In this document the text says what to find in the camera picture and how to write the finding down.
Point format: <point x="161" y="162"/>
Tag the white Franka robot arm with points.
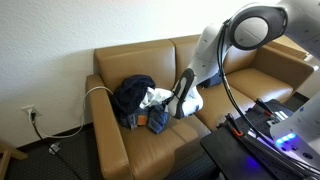
<point x="210" y="50"/>

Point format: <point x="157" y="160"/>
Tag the grey floor plug block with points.
<point x="54" y="147"/>

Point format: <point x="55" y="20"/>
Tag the white crumpled shirt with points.
<point x="155" y="96"/>

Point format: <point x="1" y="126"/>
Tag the dark navy garment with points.
<point x="133" y="90"/>

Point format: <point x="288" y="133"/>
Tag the blue denim jeans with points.
<point x="156" y="121"/>

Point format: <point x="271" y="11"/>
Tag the brown leather sofa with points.
<point x="150" y="146"/>

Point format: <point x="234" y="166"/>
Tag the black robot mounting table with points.
<point x="226" y="153"/>

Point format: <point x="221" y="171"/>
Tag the light wooden furniture piece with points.
<point x="6" y="158"/>

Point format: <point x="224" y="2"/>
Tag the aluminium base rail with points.
<point x="280" y="116"/>

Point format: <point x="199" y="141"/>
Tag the white wall outlet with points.
<point x="31" y="110"/>

